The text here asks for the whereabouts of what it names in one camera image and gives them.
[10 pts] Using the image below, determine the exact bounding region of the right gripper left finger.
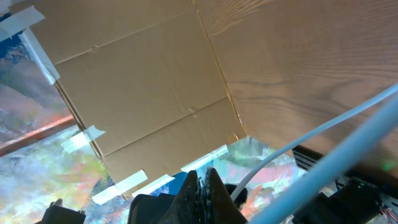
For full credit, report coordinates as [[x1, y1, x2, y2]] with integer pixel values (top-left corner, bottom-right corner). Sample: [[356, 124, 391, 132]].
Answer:
[[159, 170, 200, 224]]

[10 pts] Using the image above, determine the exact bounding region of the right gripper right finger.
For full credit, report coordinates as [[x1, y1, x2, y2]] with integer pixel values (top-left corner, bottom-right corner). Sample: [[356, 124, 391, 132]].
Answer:
[[203, 168, 248, 224]]

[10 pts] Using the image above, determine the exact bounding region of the white usb cable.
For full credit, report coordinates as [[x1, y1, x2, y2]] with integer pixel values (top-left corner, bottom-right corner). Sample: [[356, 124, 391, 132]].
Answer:
[[229, 82, 398, 224]]

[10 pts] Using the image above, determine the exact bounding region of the brown cardboard sheet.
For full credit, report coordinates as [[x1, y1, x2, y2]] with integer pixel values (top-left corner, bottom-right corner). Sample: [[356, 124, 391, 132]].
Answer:
[[11, 0, 245, 204]]

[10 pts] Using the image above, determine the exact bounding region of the colourful painted floor cloth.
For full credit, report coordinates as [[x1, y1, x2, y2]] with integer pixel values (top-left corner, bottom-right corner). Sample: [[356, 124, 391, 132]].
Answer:
[[0, 9, 398, 224]]

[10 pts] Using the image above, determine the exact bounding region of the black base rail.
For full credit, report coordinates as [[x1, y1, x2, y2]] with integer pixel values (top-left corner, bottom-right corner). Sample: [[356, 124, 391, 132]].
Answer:
[[292, 144, 398, 224]]

